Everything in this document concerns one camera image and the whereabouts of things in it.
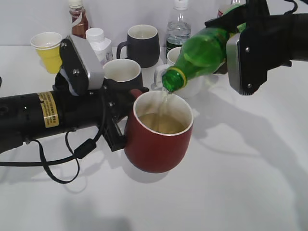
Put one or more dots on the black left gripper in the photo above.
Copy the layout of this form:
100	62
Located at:
113	100

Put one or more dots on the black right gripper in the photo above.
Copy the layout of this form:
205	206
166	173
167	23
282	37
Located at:
267	34

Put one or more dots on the red ceramic mug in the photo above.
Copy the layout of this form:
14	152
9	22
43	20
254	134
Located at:
152	151

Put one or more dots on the green soda bottle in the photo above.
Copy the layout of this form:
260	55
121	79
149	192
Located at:
204	52

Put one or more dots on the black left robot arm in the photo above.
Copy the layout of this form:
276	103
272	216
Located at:
37	115

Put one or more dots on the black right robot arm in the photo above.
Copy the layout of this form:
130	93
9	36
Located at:
298	38

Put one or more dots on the yellow paper cup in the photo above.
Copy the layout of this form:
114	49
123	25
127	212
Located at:
47	45

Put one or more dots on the black mug front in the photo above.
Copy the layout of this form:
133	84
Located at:
124	71

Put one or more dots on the white yogurt drink bottle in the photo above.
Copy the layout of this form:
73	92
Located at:
100	44

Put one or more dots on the dark grey mug back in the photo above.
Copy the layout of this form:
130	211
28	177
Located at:
142	45

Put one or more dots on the clear water bottle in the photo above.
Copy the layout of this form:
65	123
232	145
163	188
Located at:
179	25

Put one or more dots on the brown tea bottle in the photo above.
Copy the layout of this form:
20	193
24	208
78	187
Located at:
79	21

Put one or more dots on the white ceramic mug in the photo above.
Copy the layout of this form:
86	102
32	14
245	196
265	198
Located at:
191	88

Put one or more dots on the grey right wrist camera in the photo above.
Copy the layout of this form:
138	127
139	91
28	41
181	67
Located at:
245	74

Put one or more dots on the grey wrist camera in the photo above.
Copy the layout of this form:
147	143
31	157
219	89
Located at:
245	74
80	66

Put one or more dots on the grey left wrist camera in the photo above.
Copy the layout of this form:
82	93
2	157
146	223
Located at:
80	66

